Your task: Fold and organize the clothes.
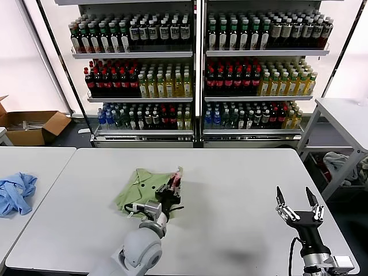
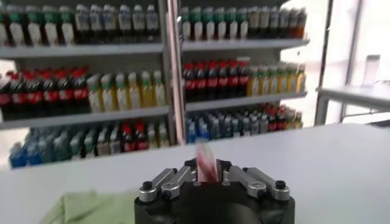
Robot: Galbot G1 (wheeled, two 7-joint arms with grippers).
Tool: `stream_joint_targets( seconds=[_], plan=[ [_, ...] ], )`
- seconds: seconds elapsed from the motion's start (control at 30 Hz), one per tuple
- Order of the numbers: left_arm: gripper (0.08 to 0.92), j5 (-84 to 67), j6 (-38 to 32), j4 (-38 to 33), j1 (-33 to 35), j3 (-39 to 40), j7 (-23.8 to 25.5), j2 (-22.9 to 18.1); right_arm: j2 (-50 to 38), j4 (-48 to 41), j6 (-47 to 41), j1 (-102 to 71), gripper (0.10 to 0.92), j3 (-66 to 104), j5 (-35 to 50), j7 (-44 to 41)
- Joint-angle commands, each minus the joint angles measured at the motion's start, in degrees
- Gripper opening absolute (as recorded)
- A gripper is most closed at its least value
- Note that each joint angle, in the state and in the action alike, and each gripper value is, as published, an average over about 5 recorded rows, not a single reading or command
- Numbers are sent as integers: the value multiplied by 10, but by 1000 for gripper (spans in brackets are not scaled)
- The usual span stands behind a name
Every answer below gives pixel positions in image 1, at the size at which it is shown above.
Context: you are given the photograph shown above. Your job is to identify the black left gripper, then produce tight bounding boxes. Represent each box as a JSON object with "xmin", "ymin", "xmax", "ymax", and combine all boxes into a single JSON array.
[{"xmin": 154, "ymin": 178, "xmax": 183, "ymax": 215}]

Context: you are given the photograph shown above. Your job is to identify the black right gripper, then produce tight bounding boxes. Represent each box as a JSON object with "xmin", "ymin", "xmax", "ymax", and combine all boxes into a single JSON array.
[{"xmin": 275, "ymin": 186, "xmax": 329, "ymax": 250}]

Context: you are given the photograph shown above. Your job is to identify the green polo shirt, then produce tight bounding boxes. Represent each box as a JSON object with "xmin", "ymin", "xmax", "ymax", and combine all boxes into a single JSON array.
[{"xmin": 114, "ymin": 165, "xmax": 185, "ymax": 222}]

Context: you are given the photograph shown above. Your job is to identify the dark storage crate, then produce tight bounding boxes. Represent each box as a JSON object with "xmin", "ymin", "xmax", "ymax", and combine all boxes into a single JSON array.
[{"xmin": 304, "ymin": 151, "xmax": 368, "ymax": 190}]

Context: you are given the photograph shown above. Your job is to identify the white grey crumpled garment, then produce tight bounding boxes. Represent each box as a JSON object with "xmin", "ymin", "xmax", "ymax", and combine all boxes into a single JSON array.
[{"xmin": 322, "ymin": 151, "xmax": 359, "ymax": 185}]

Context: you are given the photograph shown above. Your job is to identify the small red cap cola bottle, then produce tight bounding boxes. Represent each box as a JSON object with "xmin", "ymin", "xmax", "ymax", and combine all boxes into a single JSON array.
[
  {"xmin": 277, "ymin": 106, "xmax": 286, "ymax": 130},
  {"xmin": 168, "ymin": 106, "xmax": 177, "ymax": 131},
  {"xmin": 269, "ymin": 106, "xmax": 278, "ymax": 130},
  {"xmin": 160, "ymin": 106, "xmax": 169, "ymax": 131}
]

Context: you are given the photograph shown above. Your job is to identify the grey green crumpled garment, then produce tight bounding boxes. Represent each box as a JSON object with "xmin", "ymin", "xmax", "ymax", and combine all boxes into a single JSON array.
[{"xmin": 355, "ymin": 156, "xmax": 368, "ymax": 183}]

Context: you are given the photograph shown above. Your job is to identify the white side table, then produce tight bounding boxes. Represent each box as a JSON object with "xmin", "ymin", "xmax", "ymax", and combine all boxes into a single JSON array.
[{"xmin": 296, "ymin": 97, "xmax": 368, "ymax": 202}]

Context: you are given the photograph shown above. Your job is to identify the open cardboard box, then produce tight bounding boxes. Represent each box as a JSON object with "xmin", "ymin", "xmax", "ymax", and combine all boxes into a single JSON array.
[{"xmin": 0, "ymin": 95, "xmax": 72, "ymax": 147}]

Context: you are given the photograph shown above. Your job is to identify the white beverage shelf unit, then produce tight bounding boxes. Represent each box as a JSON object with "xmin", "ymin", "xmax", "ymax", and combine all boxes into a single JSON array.
[
  {"xmin": 54, "ymin": 0, "xmax": 199, "ymax": 149},
  {"xmin": 201, "ymin": 0, "xmax": 346, "ymax": 149}
]

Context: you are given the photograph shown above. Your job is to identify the white packing strips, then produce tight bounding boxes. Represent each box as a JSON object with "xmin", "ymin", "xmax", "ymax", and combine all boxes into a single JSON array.
[{"xmin": 7, "ymin": 120, "xmax": 48, "ymax": 132}]

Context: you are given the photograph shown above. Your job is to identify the crumpled blue garment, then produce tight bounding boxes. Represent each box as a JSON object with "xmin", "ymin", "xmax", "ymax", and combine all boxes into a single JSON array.
[{"xmin": 0, "ymin": 171, "xmax": 38, "ymax": 218}]

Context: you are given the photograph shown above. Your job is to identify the thin black metal pole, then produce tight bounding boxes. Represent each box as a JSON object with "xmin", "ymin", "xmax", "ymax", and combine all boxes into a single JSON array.
[
  {"xmin": 320, "ymin": 0, "xmax": 368, "ymax": 98},
  {"xmin": 36, "ymin": 0, "xmax": 98, "ymax": 149}
]

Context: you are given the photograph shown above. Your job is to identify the white label dark drink bottle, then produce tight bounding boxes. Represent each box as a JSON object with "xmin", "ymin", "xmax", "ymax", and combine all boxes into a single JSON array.
[
  {"xmin": 129, "ymin": 20, "xmax": 140, "ymax": 45},
  {"xmin": 290, "ymin": 17, "xmax": 302, "ymax": 49},
  {"xmin": 321, "ymin": 17, "xmax": 335, "ymax": 48},
  {"xmin": 139, "ymin": 20, "xmax": 150, "ymax": 45},
  {"xmin": 170, "ymin": 19, "xmax": 181, "ymax": 45},
  {"xmin": 301, "ymin": 17, "xmax": 313, "ymax": 49},
  {"xmin": 148, "ymin": 20, "xmax": 159, "ymax": 45},
  {"xmin": 159, "ymin": 20, "xmax": 170, "ymax": 45},
  {"xmin": 180, "ymin": 18, "xmax": 191, "ymax": 45},
  {"xmin": 311, "ymin": 17, "xmax": 324, "ymax": 48}
]

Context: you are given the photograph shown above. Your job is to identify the green cap dark tea bottle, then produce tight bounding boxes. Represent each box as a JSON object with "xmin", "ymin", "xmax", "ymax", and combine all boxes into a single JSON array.
[
  {"xmin": 250, "ymin": 19, "xmax": 261, "ymax": 51},
  {"xmin": 208, "ymin": 19, "xmax": 219, "ymax": 51},
  {"xmin": 109, "ymin": 21, "xmax": 121, "ymax": 53},
  {"xmin": 98, "ymin": 22, "xmax": 111, "ymax": 53},
  {"xmin": 118, "ymin": 21, "xmax": 131, "ymax": 53},
  {"xmin": 70, "ymin": 23, "xmax": 82, "ymax": 54},
  {"xmin": 79, "ymin": 22, "xmax": 91, "ymax": 54},
  {"xmin": 217, "ymin": 19, "xmax": 229, "ymax": 51},
  {"xmin": 239, "ymin": 19, "xmax": 250, "ymax": 51},
  {"xmin": 259, "ymin": 18, "xmax": 271, "ymax": 50},
  {"xmin": 228, "ymin": 19, "xmax": 239, "ymax": 51},
  {"xmin": 88, "ymin": 22, "xmax": 101, "ymax": 54}
]

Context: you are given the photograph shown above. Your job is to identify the small white table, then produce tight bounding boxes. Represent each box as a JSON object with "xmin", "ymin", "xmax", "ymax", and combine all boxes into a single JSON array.
[{"xmin": 0, "ymin": 126, "xmax": 14, "ymax": 147}]

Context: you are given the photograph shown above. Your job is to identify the wide grey metal pole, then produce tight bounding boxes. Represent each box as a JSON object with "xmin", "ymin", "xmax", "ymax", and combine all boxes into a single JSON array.
[{"xmin": 20, "ymin": 0, "xmax": 74, "ymax": 117}]

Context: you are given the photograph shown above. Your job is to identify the beige label dark drink bottle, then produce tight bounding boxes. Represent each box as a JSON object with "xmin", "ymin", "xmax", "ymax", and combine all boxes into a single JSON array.
[
  {"xmin": 281, "ymin": 17, "xmax": 292, "ymax": 49},
  {"xmin": 270, "ymin": 17, "xmax": 282, "ymax": 49}
]

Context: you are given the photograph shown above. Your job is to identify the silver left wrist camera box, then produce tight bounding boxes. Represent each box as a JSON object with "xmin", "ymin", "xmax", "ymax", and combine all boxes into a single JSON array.
[{"xmin": 143, "ymin": 201, "xmax": 163, "ymax": 223}]

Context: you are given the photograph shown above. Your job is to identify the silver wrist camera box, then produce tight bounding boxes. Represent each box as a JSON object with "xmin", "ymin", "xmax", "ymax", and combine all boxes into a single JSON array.
[
  {"xmin": 143, "ymin": 201, "xmax": 163, "ymax": 223},
  {"xmin": 330, "ymin": 255, "xmax": 357, "ymax": 274}
]

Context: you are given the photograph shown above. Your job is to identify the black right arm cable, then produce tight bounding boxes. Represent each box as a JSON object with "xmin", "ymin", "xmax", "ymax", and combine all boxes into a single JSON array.
[{"xmin": 288, "ymin": 236, "xmax": 302, "ymax": 276}]

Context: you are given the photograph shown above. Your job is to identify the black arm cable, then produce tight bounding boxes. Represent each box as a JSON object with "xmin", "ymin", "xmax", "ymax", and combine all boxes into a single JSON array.
[
  {"xmin": 123, "ymin": 202, "xmax": 147, "ymax": 220},
  {"xmin": 288, "ymin": 236, "xmax": 302, "ymax": 276}
]

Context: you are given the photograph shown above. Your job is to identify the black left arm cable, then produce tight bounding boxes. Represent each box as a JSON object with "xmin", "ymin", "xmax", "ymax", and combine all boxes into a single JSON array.
[{"xmin": 123, "ymin": 202, "xmax": 147, "ymax": 220}]

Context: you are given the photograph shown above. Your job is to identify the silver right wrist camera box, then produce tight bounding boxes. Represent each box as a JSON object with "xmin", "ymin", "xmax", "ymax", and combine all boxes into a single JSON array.
[{"xmin": 330, "ymin": 255, "xmax": 357, "ymax": 274}]

